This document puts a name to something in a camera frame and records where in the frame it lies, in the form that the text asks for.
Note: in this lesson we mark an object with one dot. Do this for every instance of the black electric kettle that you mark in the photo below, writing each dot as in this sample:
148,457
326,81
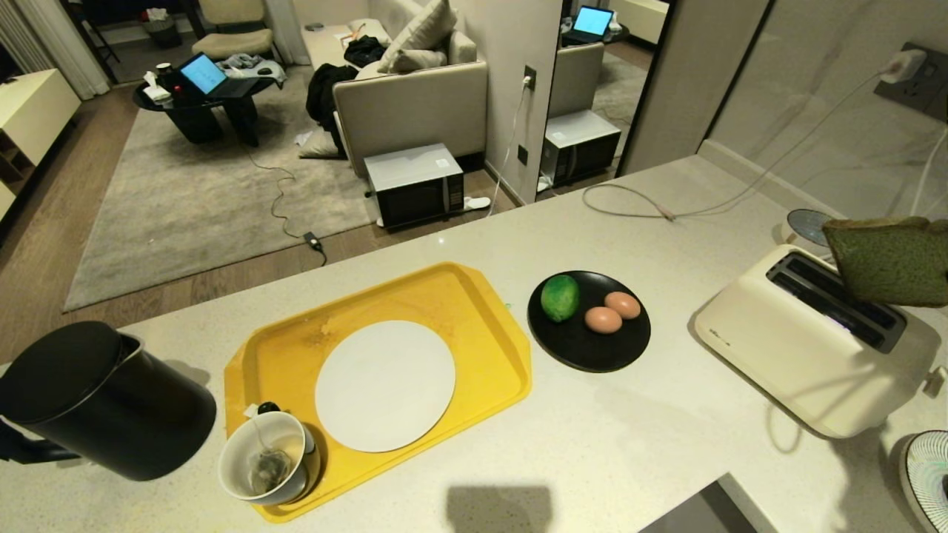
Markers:
111,400

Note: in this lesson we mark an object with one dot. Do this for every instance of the green bread slice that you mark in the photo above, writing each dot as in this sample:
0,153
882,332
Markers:
889,259

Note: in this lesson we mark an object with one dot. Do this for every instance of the green lime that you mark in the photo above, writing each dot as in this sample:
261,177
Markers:
559,297

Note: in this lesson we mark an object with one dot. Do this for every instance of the brown egg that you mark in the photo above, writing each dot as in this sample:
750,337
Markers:
603,320
623,304

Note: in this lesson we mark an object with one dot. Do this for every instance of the white mug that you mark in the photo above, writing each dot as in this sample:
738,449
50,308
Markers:
285,431

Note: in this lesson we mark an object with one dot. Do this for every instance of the round grey kettle base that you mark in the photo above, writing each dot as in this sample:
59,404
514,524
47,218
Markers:
807,224

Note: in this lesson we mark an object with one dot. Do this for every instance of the yellow plastic tray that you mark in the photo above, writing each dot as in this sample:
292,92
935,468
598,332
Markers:
474,311

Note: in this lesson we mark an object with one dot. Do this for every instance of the white slipper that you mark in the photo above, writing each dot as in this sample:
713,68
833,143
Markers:
478,202

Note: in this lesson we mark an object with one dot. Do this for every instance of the black microwave oven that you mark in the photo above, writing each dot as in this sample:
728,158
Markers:
415,194

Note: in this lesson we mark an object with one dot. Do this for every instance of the black round plate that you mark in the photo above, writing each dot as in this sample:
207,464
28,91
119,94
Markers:
592,349

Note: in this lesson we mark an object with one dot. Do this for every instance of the white round plate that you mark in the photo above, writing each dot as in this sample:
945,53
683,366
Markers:
385,385

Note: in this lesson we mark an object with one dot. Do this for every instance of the black power adapter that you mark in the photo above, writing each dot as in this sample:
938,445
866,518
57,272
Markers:
312,240

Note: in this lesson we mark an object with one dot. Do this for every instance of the beige sofa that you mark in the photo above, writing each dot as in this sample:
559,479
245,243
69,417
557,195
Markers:
407,107

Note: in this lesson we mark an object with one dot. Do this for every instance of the beige floor pillow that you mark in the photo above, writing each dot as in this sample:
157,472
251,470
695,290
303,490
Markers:
318,144

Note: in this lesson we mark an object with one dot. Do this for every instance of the small beige cushion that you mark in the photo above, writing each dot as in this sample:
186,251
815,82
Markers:
416,61

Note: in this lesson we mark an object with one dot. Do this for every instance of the black clothing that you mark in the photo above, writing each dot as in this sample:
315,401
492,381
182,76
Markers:
326,92

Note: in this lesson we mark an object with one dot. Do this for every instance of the large beige cushion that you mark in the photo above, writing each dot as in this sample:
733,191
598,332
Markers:
426,29

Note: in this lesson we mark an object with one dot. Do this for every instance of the tea bag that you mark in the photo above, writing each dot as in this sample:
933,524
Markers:
268,471

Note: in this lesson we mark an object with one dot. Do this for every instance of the grey rug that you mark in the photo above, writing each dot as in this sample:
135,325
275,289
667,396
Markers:
185,215

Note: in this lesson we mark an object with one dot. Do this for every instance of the grey cloth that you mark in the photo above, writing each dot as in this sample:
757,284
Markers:
255,66

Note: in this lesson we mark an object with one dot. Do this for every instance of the black coffee table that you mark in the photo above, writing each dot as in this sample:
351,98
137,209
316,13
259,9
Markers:
200,115

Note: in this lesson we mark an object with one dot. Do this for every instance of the open laptop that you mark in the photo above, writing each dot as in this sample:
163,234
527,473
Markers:
204,74

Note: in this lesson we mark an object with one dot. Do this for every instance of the beige chair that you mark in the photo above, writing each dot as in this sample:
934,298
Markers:
229,33

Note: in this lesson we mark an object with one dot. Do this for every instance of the cream white toaster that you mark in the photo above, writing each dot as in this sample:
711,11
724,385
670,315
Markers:
800,363

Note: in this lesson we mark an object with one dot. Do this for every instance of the dark waste basket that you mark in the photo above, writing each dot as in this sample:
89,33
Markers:
158,31

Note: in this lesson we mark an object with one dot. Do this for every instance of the white curtain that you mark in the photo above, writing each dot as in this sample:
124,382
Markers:
67,52

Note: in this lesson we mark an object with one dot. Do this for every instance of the cream cabinet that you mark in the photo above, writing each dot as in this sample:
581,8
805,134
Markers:
29,111

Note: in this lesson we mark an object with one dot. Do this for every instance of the white plug adapter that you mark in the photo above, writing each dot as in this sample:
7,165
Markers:
900,65

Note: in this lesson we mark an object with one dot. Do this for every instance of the white fan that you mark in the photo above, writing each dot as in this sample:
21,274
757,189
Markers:
929,481

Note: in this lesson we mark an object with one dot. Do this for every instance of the dark wall socket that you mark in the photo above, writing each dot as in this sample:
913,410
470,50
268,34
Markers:
929,92

